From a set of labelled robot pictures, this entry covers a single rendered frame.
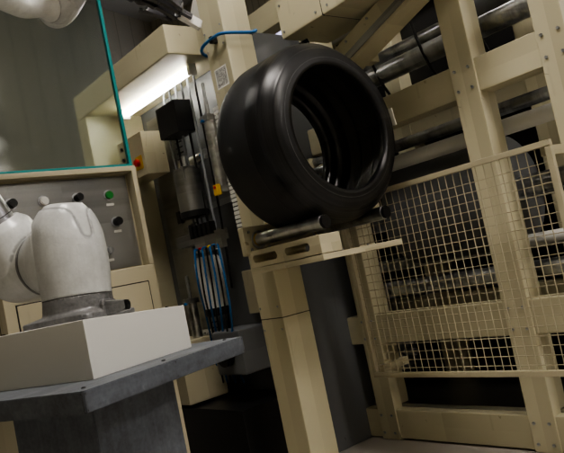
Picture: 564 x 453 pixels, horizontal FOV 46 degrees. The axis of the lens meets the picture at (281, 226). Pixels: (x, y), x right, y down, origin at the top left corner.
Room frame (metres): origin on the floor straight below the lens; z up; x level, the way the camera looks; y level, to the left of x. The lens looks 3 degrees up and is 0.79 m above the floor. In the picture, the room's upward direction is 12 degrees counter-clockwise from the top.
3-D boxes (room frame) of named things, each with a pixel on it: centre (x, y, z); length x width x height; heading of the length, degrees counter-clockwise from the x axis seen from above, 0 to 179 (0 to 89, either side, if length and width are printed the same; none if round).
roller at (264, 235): (2.15, -0.02, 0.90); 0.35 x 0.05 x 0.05; 40
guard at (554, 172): (2.28, -0.53, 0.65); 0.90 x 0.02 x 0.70; 40
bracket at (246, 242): (2.38, -0.01, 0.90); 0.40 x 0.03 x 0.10; 130
